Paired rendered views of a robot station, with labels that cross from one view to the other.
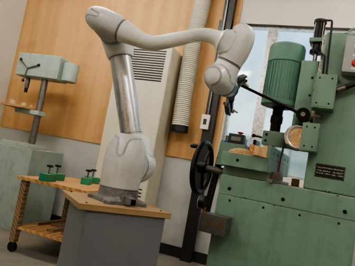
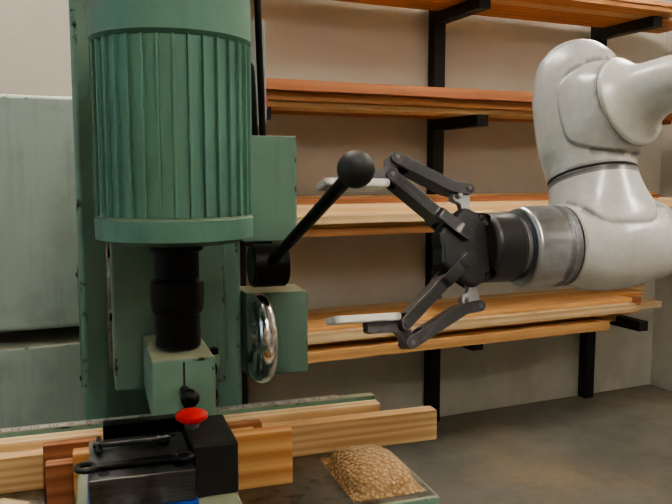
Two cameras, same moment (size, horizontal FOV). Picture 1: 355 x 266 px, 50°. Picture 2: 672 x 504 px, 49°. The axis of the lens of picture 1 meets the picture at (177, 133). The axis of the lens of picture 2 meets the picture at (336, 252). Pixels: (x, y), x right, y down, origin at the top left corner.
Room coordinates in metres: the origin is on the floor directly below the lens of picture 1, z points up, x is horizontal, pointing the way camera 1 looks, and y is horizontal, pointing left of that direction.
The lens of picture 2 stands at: (2.30, 0.26, 1.25)
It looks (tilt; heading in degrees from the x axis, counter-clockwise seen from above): 6 degrees down; 227
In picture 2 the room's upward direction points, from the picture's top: straight up
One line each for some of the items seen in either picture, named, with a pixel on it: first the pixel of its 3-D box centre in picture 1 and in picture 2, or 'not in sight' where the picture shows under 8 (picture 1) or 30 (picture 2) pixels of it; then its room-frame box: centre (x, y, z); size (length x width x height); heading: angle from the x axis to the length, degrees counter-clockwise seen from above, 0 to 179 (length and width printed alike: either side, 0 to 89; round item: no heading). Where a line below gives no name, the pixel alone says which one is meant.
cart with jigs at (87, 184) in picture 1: (72, 210); not in sight; (2.90, 0.67, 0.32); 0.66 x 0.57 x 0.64; 160
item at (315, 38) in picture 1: (319, 37); not in sight; (1.80, -0.60, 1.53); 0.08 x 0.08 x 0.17; 65
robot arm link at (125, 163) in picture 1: (124, 160); not in sight; (1.53, 0.19, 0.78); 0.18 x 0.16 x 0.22; 170
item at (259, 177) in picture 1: (255, 175); not in sight; (1.88, -0.42, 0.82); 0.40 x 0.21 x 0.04; 155
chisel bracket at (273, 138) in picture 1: (277, 141); (179, 379); (1.85, -0.49, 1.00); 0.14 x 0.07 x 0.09; 65
